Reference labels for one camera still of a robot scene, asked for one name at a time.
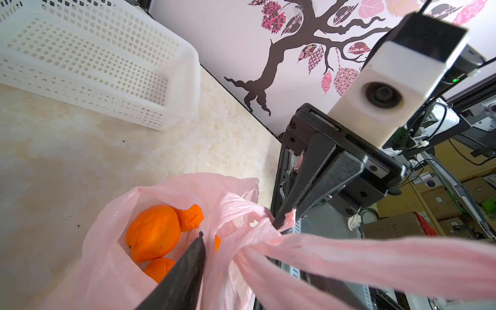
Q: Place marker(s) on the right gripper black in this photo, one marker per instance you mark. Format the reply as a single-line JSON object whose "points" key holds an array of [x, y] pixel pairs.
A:
{"points": [[337, 167]]}

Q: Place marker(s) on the pink printed plastic bag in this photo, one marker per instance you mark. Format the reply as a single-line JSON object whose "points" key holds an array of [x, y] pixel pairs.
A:
{"points": [[242, 246]]}

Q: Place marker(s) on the white perforated plastic basket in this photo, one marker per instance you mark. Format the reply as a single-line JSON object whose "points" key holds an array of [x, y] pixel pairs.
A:
{"points": [[106, 56]]}

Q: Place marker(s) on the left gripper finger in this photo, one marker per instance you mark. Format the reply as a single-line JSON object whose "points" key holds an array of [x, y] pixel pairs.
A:
{"points": [[180, 289]]}

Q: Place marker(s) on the orange fruit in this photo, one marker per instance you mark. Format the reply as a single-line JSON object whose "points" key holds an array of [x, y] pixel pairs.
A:
{"points": [[189, 219], [217, 243], [159, 268], [154, 233]]}

